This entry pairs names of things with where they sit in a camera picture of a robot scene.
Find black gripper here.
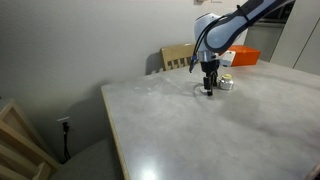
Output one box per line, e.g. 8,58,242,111
199,59,221,97

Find silver round container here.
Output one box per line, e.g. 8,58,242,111
217,73,235,91

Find light wooden chair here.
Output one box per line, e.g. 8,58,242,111
160,43,201,72

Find orange box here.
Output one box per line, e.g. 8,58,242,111
228,44,261,67

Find grey kitchen counter cabinet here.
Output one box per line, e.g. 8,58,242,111
244,21,287,63

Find black microwave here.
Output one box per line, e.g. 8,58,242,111
263,2,296,23

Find wooden slatted chair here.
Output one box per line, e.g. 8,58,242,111
0,98,62,180

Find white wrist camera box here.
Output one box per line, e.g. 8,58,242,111
218,50,237,68

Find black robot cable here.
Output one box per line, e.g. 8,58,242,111
188,4,251,74

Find white wall outlet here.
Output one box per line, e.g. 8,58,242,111
56,116,72,125

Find black plug and cable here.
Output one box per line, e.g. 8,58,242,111
61,121,72,162

